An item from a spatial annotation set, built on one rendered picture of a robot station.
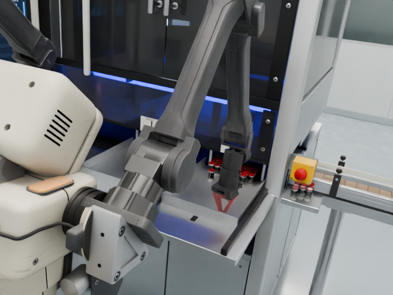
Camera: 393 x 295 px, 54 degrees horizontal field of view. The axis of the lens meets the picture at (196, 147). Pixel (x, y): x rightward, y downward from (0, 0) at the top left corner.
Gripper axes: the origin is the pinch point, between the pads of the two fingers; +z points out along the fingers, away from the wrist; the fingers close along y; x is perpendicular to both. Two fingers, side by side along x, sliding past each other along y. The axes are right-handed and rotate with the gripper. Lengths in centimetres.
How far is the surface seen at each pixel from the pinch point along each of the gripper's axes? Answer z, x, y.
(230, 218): 0.2, -3.2, -0.9
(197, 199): 1.3, 11.2, 7.7
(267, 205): -0.3, -9.7, 17.9
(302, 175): -13.0, -18.2, 19.7
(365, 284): 69, -58, 129
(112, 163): 1, 50, 13
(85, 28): -46, 66, 10
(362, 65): -66, -15, 481
